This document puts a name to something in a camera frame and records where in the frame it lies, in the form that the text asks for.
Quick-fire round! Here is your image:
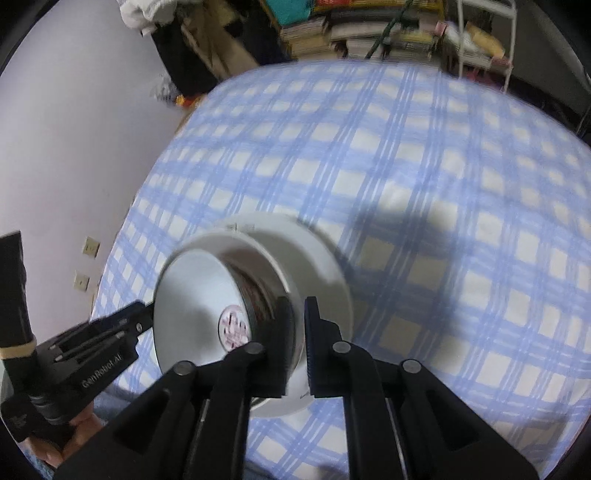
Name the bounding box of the small red patterned bowl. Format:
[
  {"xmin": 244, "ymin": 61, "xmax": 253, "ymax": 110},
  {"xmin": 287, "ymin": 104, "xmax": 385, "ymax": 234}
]
[{"xmin": 153, "ymin": 249, "xmax": 273, "ymax": 372}]

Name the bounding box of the plain white bowl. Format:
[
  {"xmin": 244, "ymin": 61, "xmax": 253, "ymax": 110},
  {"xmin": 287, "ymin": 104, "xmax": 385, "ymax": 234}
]
[{"xmin": 207, "ymin": 211, "xmax": 356, "ymax": 420}]

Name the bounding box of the large red patterned bowl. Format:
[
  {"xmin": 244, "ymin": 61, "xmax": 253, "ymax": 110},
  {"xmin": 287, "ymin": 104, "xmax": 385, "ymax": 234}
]
[{"xmin": 153, "ymin": 230, "xmax": 304, "ymax": 377}]

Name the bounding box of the person's left hand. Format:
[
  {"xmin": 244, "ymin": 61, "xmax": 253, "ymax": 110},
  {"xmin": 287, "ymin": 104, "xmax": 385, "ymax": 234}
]
[{"xmin": 20, "ymin": 404, "xmax": 103, "ymax": 468}]

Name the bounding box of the blue checkered tablecloth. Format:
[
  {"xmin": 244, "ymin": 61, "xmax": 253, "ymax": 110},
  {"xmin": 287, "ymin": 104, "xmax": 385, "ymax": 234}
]
[{"xmin": 94, "ymin": 61, "xmax": 590, "ymax": 476}]

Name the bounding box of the plastic bag of items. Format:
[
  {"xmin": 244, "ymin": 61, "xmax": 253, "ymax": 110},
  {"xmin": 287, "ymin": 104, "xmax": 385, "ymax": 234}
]
[{"xmin": 151, "ymin": 76, "xmax": 204, "ymax": 109}]

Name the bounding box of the white puffer jacket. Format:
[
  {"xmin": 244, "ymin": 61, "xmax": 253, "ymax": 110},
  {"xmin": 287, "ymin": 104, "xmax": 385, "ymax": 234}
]
[{"xmin": 118, "ymin": 0, "xmax": 200, "ymax": 36}]

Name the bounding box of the stack of books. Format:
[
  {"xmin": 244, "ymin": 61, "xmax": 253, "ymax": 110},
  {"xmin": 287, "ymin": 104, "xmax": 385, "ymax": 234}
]
[{"xmin": 280, "ymin": 16, "xmax": 334, "ymax": 59}]

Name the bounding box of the wooden bookshelf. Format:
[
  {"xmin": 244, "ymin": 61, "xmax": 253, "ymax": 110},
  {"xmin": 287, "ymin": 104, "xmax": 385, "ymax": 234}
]
[{"xmin": 262, "ymin": 1, "xmax": 448, "ymax": 63}]

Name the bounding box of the white utility cart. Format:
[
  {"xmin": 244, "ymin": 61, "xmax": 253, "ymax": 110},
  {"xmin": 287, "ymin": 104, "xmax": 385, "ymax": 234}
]
[{"xmin": 456, "ymin": 0, "xmax": 517, "ymax": 93}]

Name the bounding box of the teal gift bag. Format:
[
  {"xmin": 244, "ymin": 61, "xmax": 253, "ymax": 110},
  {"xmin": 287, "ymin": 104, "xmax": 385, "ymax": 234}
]
[{"xmin": 266, "ymin": 0, "xmax": 315, "ymax": 27}]

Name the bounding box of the lower wall socket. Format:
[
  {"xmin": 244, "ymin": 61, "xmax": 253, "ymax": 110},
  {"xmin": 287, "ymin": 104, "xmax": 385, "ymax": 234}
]
[{"xmin": 73, "ymin": 271, "xmax": 90, "ymax": 292}]

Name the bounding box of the wall socket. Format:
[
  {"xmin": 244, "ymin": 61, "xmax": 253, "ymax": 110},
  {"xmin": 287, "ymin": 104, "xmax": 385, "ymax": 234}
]
[
  {"xmin": 73, "ymin": 271, "xmax": 90, "ymax": 292},
  {"xmin": 82, "ymin": 237, "xmax": 100, "ymax": 258}
]

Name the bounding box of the upper wall socket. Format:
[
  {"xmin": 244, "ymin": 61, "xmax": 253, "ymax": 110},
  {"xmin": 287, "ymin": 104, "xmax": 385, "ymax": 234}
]
[{"xmin": 82, "ymin": 237, "xmax": 100, "ymax": 258}]

